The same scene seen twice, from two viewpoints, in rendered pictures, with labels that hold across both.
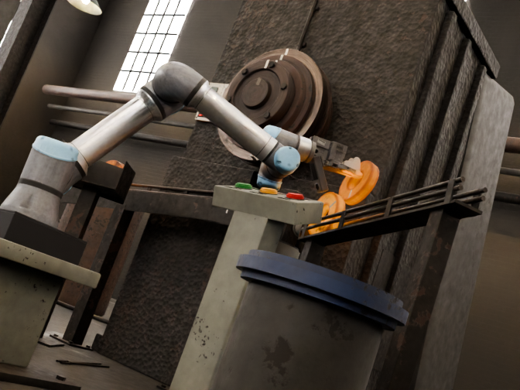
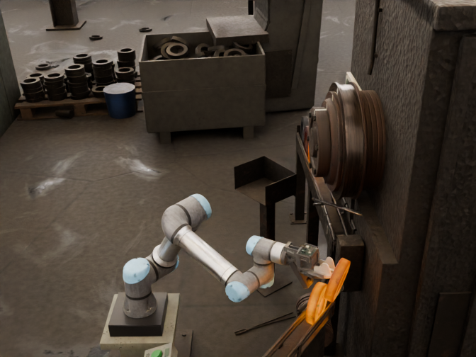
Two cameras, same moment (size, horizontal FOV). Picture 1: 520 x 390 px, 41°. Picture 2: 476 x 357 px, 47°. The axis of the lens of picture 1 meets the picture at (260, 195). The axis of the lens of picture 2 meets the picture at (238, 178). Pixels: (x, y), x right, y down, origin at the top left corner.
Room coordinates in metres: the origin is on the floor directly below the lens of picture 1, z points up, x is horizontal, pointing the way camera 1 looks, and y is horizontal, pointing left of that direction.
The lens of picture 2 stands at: (0.99, -1.24, 2.10)
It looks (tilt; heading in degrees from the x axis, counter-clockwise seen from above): 30 degrees down; 52
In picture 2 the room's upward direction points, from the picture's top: 2 degrees counter-clockwise
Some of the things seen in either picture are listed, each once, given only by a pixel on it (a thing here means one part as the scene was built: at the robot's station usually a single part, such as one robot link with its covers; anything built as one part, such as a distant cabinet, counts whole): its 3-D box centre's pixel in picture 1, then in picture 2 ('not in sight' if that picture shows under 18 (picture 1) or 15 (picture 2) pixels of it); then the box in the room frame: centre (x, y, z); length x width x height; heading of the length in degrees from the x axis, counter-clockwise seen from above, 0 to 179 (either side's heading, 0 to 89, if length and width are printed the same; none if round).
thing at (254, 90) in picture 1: (258, 95); (317, 142); (2.48, 0.13, 1.11); 0.28 x 0.06 x 0.28; 52
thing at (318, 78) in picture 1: (271, 107); (342, 141); (2.56, 0.07, 1.11); 0.47 x 0.06 x 0.47; 52
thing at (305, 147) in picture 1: (301, 148); (281, 253); (2.10, -0.07, 0.87); 0.08 x 0.05 x 0.08; 17
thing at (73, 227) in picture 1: (63, 243); (265, 227); (2.64, 0.63, 0.36); 0.26 x 0.20 x 0.72; 87
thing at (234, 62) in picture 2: not in sight; (202, 81); (3.70, 2.66, 0.39); 1.03 x 0.83 x 0.79; 146
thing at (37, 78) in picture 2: not in sight; (82, 80); (3.11, 3.94, 0.22); 1.20 x 0.81 x 0.44; 147
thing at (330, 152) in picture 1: (324, 155); (300, 258); (2.12, -0.15, 0.88); 0.12 x 0.08 x 0.09; 107
